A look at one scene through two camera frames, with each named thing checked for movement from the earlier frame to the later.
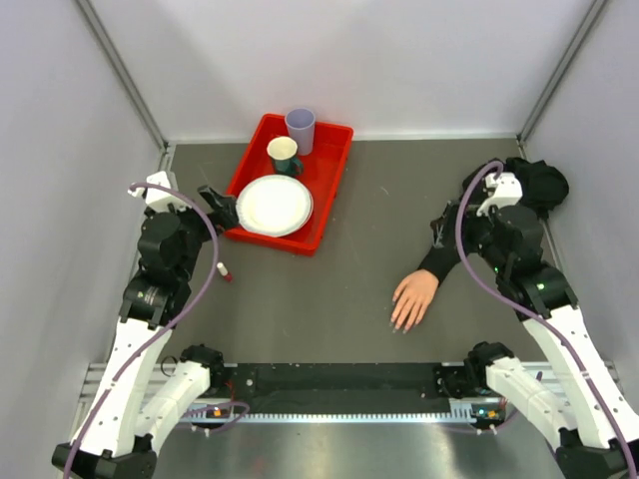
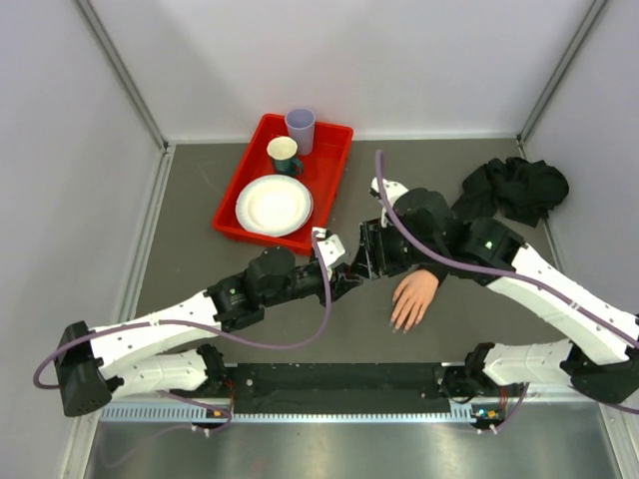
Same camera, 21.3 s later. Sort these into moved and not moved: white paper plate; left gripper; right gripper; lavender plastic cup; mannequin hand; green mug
Moved: right gripper; left gripper
Not moved: white paper plate; lavender plastic cup; mannequin hand; green mug
